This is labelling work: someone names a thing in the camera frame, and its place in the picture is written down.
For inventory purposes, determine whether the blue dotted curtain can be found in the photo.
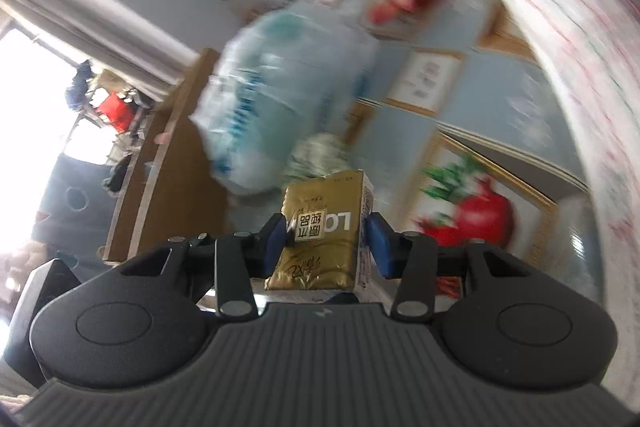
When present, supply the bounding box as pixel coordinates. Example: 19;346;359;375
32;154;116;281

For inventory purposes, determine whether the green floral scrunchie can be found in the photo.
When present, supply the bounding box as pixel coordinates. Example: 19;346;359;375
282;132;350;187

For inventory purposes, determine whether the brown cardboard box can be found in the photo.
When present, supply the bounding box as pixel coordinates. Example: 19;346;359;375
99;49;228;263

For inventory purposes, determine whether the gold tissue pack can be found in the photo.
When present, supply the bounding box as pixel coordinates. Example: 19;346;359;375
265;170;374;301

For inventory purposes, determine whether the white FamilyMart plastic bag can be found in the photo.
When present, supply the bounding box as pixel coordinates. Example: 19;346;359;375
190;5;378;196

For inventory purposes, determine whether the red plastic bag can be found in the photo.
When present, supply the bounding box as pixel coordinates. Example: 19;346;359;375
96;93;136;133

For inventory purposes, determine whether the grey window curtain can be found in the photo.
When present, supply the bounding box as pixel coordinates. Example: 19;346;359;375
1;0;200;100

